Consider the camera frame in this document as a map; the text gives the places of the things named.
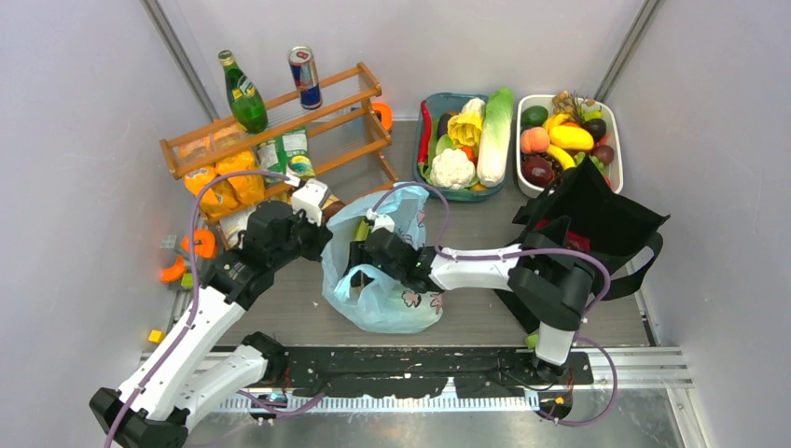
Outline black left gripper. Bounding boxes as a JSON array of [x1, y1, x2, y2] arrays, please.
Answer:
[[271, 205, 333, 270]]

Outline light blue plastic bag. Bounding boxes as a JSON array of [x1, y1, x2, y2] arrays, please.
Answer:
[[321, 182, 442, 334]]

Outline red chili pepper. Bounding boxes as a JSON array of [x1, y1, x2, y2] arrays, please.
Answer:
[[417, 99, 433, 168]]

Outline black tote bag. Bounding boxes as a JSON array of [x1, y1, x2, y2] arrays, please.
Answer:
[[512, 161, 669, 301]]

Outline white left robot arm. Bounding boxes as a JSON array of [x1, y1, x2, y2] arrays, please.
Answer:
[[90, 201, 332, 447]]

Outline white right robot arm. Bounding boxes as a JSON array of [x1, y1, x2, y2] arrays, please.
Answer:
[[350, 229, 611, 384]]

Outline orange snack bag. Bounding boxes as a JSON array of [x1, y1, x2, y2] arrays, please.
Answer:
[[183, 149, 265, 218]]

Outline orange toy arch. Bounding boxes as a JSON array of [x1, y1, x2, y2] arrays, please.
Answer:
[[177, 229, 218, 260]]

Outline green white snack bag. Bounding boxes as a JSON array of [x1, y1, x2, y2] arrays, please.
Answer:
[[257, 126, 315, 179]]

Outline wooden shelf rack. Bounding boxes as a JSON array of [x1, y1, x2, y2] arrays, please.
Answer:
[[160, 62, 398, 191]]

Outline white cauliflower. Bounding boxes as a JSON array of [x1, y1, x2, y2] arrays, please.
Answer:
[[428, 148, 476, 190]]

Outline green glass bottle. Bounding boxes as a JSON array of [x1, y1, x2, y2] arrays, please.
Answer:
[[217, 49, 269, 134]]

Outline yellow lettuce head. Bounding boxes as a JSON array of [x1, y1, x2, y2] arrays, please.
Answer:
[[447, 97, 486, 148]]

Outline napa cabbage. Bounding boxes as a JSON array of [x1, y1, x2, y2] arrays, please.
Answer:
[[477, 87, 514, 188]]

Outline teal vegetable basket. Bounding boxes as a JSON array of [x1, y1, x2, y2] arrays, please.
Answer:
[[412, 92, 505, 203]]

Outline yellow toy block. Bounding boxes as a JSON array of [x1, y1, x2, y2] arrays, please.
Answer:
[[147, 329, 166, 344]]

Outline blue red drink can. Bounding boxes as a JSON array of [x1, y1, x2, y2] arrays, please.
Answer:
[[287, 46, 323, 110]]

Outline peach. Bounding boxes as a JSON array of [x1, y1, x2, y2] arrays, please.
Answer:
[[520, 126, 550, 154]]

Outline green avocado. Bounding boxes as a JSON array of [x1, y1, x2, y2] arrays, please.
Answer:
[[520, 105, 549, 129]]

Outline yellow banana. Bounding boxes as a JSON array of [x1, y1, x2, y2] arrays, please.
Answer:
[[547, 145, 576, 171]]

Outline green grapes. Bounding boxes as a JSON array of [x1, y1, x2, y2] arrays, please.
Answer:
[[574, 151, 607, 175]]

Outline yellow mango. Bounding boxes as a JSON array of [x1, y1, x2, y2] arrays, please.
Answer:
[[548, 125, 595, 151]]

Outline white fruit basket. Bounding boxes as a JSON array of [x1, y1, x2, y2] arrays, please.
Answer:
[[515, 91, 624, 198]]

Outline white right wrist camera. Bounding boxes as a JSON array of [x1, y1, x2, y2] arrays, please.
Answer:
[[365, 209, 396, 233]]

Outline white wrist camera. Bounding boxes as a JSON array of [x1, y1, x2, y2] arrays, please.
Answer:
[[291, 178, 330, 226], [365, 209, 396, 233]]

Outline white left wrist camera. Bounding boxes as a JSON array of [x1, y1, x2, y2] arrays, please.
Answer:
[[291, 178, 330, 226]]

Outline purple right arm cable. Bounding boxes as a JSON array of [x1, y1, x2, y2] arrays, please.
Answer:
[[369, 181, 620, 429]]

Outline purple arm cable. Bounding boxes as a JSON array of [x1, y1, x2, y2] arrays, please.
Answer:
[[102, 172, 304, 448], [369, 181, 620, 429]]

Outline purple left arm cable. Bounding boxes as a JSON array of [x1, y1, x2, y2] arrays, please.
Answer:
[[102, 172, 304, 448]]

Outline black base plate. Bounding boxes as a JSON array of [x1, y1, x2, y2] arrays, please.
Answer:
[[258, 346, 593, 399]]

